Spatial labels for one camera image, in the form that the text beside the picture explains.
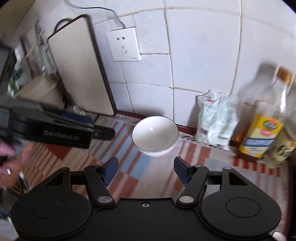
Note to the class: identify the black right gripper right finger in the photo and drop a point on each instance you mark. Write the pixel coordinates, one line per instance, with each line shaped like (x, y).
(193, 179)

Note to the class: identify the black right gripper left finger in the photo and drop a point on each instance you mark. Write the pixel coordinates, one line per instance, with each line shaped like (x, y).
(98, 179)

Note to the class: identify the large white ribbed bowl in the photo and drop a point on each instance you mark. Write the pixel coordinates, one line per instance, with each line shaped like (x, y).
(155, 135)

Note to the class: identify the person's left hand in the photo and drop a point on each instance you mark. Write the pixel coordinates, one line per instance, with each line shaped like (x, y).
(11, 168)

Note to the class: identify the white rice cooker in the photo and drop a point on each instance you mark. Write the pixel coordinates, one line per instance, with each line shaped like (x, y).
(42, 89)

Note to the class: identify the white power plug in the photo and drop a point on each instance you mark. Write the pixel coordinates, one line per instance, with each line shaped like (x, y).
(78, 110)

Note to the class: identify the striped woven table mat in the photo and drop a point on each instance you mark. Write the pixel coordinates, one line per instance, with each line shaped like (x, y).
(142, 176)

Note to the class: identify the white plastic seasoning bag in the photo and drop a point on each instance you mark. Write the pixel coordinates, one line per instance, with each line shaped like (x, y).
(217, 118)

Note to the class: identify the metal ladle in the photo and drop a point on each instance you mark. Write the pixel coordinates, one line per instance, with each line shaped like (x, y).
(39, 32)

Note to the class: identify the white cutting board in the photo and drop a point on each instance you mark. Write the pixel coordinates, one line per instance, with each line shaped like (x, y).
(78, 61)

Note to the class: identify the yellow label cooking wine bottle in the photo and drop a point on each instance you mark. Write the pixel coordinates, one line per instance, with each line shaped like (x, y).
(263, 112)

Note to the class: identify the yellow cap vinegar bottle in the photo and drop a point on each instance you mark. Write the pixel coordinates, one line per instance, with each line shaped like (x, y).
(283, 145)

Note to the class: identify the white wall socket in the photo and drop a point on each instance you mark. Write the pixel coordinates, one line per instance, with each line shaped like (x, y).
(123, 44)

